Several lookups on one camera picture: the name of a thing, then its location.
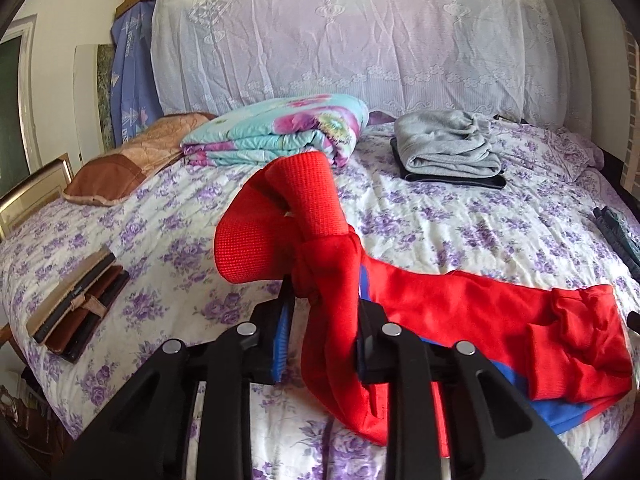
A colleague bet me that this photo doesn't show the white framed green door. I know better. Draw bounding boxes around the white framed green door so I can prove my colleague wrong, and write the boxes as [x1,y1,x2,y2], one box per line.
[0,14,45,187]

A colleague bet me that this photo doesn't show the folded teal pink floral quilt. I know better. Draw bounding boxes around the folded teal pink floral quilt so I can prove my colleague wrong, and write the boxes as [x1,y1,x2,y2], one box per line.
[180,92,371,169]

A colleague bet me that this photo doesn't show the purple floral pillowcase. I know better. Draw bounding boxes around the purple floral pillowcase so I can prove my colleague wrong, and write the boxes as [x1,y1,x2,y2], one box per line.
[544,127,607,182]

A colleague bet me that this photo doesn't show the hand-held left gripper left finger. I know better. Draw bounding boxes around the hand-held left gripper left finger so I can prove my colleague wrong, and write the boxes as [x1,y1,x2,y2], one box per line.
[60,275,297,480]

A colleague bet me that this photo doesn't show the marble pattern panel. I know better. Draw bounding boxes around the marble pattern panel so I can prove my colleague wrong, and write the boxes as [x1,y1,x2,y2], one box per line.
[72,42,119,162]

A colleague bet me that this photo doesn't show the brown quilted pillow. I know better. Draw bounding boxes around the brown quilted pillow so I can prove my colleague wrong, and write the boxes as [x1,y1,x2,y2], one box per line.
[63,112,217,207]

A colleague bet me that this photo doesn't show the folded grey garment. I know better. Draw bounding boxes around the folded grey garment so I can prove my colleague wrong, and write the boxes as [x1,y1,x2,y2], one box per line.
[394,111,503,179]

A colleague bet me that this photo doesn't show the dark teal garment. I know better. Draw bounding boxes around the dark teal garment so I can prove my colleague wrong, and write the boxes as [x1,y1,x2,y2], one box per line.
[593,205,640,279]

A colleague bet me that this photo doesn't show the purple floral bedspread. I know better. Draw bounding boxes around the purple floral bedspread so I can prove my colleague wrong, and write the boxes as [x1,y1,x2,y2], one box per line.
[0,121,640,480]

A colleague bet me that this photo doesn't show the brown leather folder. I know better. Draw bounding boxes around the brown leather folder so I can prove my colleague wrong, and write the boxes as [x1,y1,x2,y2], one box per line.
[42,265,131,364]

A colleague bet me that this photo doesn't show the blue printed cloth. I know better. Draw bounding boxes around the blue printed cloth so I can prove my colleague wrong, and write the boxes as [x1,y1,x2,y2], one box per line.
[110,0,162,149]

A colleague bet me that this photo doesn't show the folded black garment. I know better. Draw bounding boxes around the folded black garment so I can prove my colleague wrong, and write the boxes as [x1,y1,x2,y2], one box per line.
[390,137,507,191]

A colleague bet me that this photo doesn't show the white lace headboard cover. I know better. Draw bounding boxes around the white lace headboard cover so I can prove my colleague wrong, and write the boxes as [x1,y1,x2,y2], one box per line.
[150,0,587,134]

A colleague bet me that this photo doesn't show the dark brown bag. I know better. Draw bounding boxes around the dark brown bag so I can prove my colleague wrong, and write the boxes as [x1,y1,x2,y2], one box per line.
[0,370,68,443]

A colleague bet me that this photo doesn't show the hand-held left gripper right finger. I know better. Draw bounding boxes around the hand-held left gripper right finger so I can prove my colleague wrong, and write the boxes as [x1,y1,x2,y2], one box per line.
[352,300,584,480]

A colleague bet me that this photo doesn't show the red pants with blue panel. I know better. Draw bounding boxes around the red pants with blue panel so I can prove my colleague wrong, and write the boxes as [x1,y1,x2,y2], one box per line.
[214,152,634,448]

